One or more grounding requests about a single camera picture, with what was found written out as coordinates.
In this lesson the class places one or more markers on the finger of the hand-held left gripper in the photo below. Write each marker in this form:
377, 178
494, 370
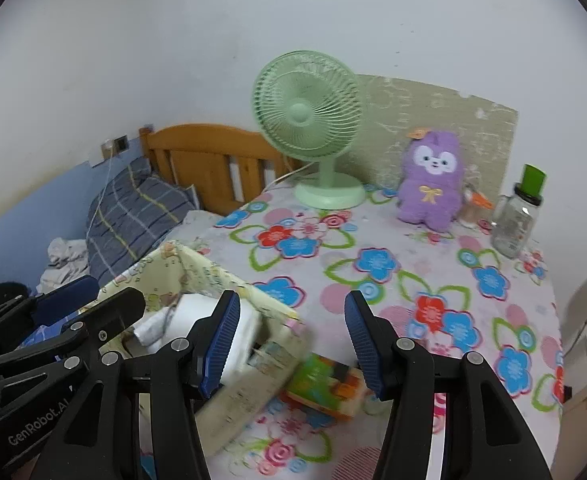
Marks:
68, 292
118, 310

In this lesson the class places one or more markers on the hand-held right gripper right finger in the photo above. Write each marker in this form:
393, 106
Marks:
368, 345

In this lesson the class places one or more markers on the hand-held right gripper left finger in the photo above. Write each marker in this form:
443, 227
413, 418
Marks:
221, 345

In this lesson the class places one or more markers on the white packet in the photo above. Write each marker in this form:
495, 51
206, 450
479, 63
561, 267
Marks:
246, 335

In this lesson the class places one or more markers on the green and orange tissue packet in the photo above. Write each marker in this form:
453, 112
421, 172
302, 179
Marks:
323, 385

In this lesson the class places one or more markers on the yellow printed fabric storage box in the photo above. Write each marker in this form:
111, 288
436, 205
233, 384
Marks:
203, 272

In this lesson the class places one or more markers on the white crumpled cloth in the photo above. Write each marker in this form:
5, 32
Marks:
65, 260

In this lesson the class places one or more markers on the floral tablecloth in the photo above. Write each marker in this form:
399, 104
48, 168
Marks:
398, 270

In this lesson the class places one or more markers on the grey plaid pillow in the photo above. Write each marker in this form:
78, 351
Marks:
133, 215

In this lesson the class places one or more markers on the white blanket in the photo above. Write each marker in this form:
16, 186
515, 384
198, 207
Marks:
201, 220

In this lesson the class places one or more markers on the purple plush toy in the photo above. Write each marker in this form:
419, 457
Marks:
431, 195

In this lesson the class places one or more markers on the toothpick jar with orange lid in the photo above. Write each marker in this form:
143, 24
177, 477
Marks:
471, 210

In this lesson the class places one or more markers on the wooden bed headboard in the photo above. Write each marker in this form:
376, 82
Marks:
198, 155

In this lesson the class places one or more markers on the glass jar with green lid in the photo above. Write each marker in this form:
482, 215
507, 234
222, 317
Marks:
513, 225

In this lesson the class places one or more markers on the green printed board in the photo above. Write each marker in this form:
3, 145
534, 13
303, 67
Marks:
403, 105

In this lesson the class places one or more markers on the green desk fan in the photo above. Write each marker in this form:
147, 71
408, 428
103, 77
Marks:
301, 110

